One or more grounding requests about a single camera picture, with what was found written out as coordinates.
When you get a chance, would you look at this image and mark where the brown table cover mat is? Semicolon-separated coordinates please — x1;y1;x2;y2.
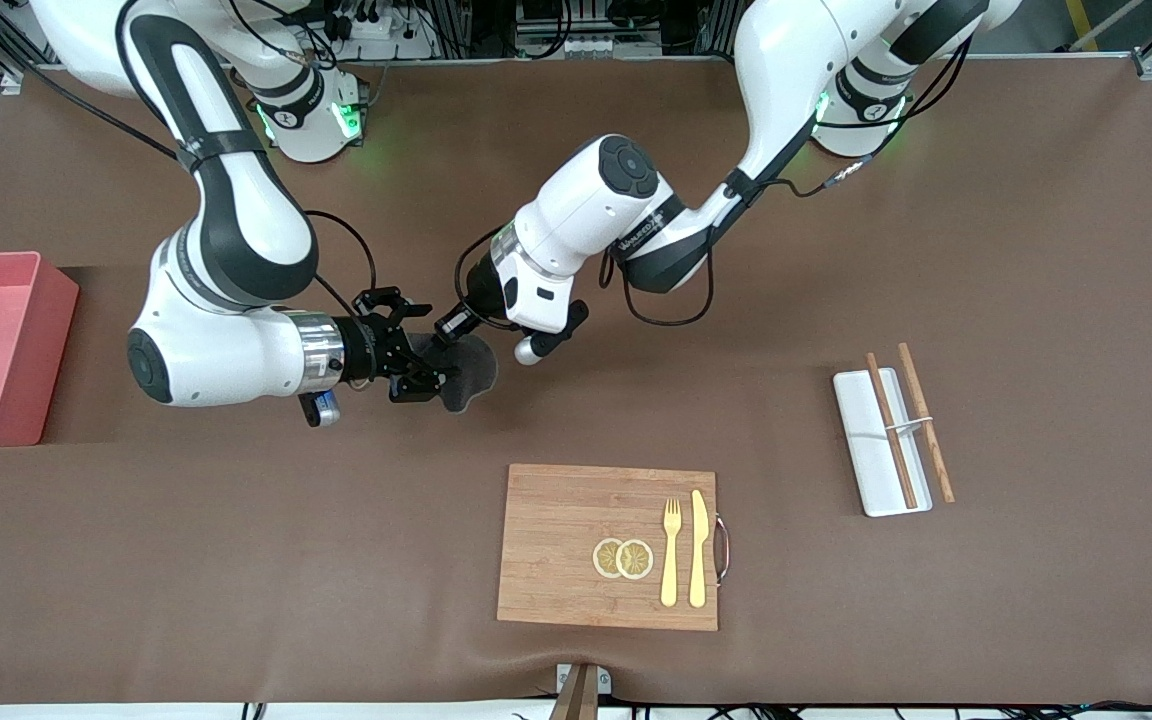
0;55;1152;706

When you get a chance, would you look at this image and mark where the white rack tray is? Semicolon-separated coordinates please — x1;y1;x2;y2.
833;367;934;518

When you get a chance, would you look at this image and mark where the black equipment rack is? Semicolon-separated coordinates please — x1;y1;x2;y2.
436;0;737;59

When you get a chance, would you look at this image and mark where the yellow plastic knife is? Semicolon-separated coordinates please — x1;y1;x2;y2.
689;489;710;609

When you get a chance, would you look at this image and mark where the wooden rod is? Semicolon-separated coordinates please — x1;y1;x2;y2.
866;352;920;510
898;343;957;503

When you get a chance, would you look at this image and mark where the yellow plastic fork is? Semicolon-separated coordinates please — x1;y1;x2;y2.
660;498;683;608

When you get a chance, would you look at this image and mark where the dark grey cloth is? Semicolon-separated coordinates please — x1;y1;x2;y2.
406;333;499;414

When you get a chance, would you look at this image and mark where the large white power strip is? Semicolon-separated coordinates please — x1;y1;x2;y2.
331;8;437;61

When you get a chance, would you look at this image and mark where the camera stand bracket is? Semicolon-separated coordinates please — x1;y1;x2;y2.
548;663;613;720

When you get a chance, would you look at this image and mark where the bamboo cutting board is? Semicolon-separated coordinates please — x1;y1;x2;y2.
498;463;719;632

